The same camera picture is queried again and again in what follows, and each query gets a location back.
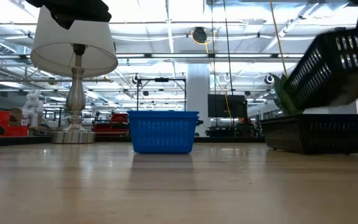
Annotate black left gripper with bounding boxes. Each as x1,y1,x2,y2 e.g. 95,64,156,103
25,0,112,30

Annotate black slotted plastic basket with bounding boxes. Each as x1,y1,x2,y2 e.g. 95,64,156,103
283,27,358,110
260,113,358,156

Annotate white shade silver table lamp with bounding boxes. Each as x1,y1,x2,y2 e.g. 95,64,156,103
30,5,119,144

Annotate white robot figure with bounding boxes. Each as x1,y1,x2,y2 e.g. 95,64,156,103
22,89,45,127

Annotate brown cardboard box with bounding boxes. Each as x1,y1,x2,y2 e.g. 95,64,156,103
10,107,24,126

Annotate green leafy plant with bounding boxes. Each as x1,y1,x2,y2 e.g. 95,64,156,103
271,73,306,116

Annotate red tool chest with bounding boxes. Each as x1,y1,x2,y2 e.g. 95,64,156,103
92,112,130,137

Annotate red storage crate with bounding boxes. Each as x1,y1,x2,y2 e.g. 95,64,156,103
0,110,30,138

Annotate white building column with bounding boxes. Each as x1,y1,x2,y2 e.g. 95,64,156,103
186,63,211,138

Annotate black monitor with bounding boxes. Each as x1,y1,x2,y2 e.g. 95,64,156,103
208,94,248,119

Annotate dark cluttered desk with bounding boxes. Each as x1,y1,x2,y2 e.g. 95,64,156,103
205,117,262,138

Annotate yellow hanging cable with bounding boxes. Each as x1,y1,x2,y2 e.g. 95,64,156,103
216,77,232,118
268,0,289,78

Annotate black hanging cable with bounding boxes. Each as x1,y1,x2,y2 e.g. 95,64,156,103
210,0,217,94
223,0,234,96

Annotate black table edge rail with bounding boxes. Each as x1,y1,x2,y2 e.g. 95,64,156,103
0,135,358,149

